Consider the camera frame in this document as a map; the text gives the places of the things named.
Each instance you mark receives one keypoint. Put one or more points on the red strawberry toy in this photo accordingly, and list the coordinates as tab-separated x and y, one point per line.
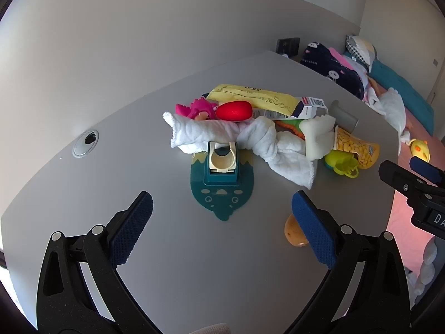
233	111

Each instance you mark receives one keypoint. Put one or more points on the black box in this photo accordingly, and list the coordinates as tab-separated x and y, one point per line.
288	46

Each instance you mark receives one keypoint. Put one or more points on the corn print snack packet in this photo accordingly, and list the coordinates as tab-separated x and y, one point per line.
354	146

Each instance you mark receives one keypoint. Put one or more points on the patchwork pillow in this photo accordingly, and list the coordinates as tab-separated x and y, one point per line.
361	50

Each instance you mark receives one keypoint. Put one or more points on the white goose plush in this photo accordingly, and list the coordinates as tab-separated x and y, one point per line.
391	106

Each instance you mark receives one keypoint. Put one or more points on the pink bed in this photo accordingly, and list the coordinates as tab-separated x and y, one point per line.
405	212

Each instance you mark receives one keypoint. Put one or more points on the yellow snack packet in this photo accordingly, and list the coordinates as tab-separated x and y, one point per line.
243	95

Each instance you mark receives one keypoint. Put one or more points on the orange green toy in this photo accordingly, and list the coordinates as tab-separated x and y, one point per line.
292	126

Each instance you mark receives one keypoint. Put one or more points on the pink monster toy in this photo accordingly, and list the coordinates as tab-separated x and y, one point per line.
198	108

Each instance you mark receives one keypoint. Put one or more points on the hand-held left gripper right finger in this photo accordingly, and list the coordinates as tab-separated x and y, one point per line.
314	229

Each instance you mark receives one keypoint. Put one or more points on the white carton box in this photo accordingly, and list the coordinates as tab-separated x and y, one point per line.
309	109

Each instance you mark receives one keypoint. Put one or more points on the teal dinosaur holder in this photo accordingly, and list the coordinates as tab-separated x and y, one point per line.
222	195

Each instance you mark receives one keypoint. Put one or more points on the grey foam tube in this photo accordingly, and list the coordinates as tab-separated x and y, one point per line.
342	114

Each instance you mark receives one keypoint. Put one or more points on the teal pillow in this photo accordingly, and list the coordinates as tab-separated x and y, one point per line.
403	90

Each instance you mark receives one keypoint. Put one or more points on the navy printed blanket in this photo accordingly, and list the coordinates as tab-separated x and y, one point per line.
330	69

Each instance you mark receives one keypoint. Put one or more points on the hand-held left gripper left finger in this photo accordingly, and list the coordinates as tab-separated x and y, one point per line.
130	229

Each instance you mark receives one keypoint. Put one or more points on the white quilted cloth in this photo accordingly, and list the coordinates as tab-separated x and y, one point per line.
208	130

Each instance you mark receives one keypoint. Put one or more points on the yellow green plastic toy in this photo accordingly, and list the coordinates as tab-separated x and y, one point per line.
342	165

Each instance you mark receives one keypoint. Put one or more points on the yellow chick plush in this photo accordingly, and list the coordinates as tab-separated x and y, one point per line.
420	149

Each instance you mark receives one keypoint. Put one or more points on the potato toy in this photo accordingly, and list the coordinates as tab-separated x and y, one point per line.
293	231

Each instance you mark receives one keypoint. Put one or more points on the white foam piece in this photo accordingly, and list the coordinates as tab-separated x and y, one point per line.
318	139

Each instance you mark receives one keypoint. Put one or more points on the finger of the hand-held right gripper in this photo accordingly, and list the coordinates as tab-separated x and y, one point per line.
426	168
394	174

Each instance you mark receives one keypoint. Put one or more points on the hot pink blanket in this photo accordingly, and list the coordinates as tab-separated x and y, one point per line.
340	57

